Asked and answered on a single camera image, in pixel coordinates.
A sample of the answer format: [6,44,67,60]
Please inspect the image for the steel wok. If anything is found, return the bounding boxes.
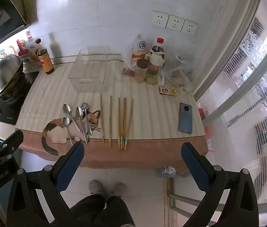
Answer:
[0,54,24,128]

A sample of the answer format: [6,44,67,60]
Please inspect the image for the brown lid jar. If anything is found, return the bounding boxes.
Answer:
[135,59,149,84]

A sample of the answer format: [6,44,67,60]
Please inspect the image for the white lid glass bottle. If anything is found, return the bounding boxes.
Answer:
[145,50,166,85]

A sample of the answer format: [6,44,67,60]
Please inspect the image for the pink wrapped packet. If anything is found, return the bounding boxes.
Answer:
[122,67,136,77]

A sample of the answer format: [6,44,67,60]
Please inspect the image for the white seasoning bag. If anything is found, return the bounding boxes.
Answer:
[130,34,154,69]

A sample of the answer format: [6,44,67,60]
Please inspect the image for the striped cat print tablecloth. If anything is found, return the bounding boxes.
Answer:
[15,59,209,168]

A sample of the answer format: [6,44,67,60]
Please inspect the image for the grey slipper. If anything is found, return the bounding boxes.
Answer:
[88,180,104,195]
[111,182,127,197]

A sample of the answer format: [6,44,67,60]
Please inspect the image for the dark sauce bottle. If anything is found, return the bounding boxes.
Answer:
[35,38,55,75]

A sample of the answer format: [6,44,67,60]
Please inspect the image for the white wall outlet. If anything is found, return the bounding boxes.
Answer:
[151,11,169,28]
[181,19,198,36]
[166,15,185,31]

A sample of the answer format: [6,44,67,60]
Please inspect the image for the window with patterned film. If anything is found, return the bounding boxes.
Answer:
[192,0,267,213]

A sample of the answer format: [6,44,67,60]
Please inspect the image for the person's legs dark pants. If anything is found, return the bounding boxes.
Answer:
[69,194,136,227]

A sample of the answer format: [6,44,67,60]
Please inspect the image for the clear plastic container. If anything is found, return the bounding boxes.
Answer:
[69,45,108,93]

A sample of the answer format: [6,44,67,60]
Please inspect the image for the red packet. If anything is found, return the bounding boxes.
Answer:
[198,103,209,121]

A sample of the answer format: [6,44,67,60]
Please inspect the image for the small printed packet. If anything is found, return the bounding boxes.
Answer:
[159,85,177,95]

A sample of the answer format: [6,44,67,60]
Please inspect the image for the wooden chopstick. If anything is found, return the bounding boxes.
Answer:
[109,96,113,147]
[100,93,105,143]
[124,99,134,150]
[122,97,127,150]
[118,97,122,150]

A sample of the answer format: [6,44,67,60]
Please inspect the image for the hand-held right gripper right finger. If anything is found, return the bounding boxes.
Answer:
[181,142,259,227]

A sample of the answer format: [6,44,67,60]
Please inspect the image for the clear plastic bag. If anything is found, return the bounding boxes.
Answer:
[162,54,194,93]

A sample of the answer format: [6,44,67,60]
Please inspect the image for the colourful wall stickers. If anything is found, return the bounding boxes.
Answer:
[0,30,41,64]

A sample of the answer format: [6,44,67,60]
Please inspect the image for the black gas stove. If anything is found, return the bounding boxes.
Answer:
[0,70,41,126]

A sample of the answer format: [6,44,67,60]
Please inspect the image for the plain handle metal spoon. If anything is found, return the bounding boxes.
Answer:
[61,117,74,145]

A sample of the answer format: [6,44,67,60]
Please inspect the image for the red cap bottle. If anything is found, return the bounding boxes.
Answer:
[151,37,164,52]

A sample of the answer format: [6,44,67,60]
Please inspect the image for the ornate handle metal spoon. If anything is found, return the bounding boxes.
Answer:
[75,106,90,143]
[80,102,94,136]
[63,104,89,144]

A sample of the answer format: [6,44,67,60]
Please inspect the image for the metal frame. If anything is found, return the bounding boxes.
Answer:
[163,177,205,227]

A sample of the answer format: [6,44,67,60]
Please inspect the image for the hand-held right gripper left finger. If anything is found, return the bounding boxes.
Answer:
[6,142,94,227]

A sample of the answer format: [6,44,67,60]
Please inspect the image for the blue smartphone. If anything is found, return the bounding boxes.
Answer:
[178,102,193,134]

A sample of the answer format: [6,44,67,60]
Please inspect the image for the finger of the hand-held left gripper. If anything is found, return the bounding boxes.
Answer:
[0,130,24,162]

